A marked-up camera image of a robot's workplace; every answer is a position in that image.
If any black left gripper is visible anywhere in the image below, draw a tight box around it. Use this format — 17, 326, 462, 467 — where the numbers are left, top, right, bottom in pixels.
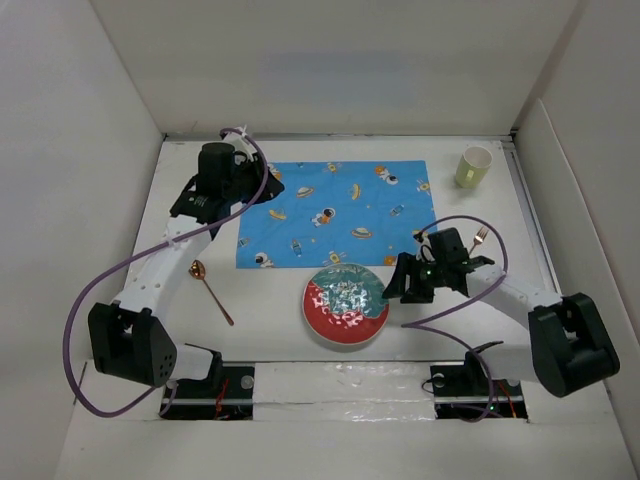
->
222, 153, 282, 206

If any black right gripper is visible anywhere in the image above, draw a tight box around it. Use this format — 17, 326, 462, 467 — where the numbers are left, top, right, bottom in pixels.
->
381, 251, 447, 304

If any red and teal plate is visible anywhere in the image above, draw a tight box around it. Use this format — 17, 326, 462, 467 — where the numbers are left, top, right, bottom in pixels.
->
302, 263, 390, 349

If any blue space print cloth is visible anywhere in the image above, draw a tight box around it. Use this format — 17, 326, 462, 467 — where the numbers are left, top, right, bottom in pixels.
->
236, 160, 435, 269

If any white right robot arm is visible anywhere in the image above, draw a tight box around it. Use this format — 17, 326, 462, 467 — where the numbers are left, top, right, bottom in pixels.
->
396, 228, 620, 398

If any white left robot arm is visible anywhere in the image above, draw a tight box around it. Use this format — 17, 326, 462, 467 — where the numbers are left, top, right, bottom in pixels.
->
88, 129, 284, 397

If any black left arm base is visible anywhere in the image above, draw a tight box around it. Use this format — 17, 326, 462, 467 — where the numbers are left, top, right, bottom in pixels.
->
159, 352, 255, 421

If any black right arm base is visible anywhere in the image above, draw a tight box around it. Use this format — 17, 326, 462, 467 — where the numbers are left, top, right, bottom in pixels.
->
421, 341, 535, 422

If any copper fork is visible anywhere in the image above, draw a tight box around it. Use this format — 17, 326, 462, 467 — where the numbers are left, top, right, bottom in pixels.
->
469, 226, 489, 255

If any copper spoon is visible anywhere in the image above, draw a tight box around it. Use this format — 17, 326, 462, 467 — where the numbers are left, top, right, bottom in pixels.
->
189, 260, 235, 326

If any pale yellow mug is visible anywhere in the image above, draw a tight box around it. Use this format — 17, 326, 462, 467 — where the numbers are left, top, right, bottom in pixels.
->
454, 146, 493, 189

